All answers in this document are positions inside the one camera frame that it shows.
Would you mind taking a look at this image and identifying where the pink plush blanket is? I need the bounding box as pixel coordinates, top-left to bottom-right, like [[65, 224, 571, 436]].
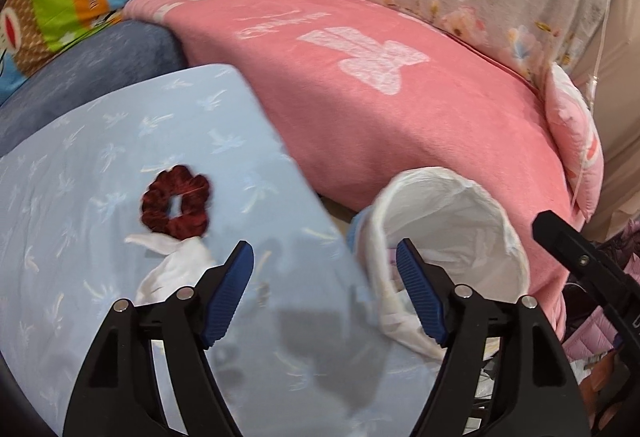
[[122, 0, 586, 333]]

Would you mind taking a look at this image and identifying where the pink puffy jacket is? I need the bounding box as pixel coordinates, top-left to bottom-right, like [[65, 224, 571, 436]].
[[560, 217, 640, 368]]

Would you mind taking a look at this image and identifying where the dark red velvet scrunchie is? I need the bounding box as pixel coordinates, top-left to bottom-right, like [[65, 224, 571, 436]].
[[141, 164, 213, 238]]

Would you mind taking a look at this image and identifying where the bin with white liner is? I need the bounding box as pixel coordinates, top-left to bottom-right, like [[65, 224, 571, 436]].
[[357, 167, 531, 360]]

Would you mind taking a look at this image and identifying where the blue-grey plush pillow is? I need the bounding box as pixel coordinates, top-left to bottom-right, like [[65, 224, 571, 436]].
[[0, 19, 188, 148]]

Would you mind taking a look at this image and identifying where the small pink printed pillow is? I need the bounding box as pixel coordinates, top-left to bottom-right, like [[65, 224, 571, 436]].
[[542, 64, 606, 218]]

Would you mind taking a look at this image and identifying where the white cable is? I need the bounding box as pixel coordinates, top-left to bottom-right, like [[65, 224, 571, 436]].
[[572, 0, 613, 202]]

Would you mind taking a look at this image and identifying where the light blue patterned board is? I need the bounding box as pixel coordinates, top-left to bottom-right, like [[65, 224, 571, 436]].
[[0, 64, 446, 437]]

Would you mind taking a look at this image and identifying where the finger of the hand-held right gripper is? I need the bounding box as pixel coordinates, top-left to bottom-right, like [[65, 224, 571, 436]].
[[531, 211, 640, 299]]

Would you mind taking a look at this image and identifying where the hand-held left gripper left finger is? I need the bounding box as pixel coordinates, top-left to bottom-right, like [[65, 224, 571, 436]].
[[62, 240, 255, 437]]

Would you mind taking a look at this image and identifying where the white tissue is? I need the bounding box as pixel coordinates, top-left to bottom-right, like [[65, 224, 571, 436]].
[[124, 234, 218, 305]]

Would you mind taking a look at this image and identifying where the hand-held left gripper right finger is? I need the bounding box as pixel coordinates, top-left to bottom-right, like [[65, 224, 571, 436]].
[[395, 238, 591, 437]]

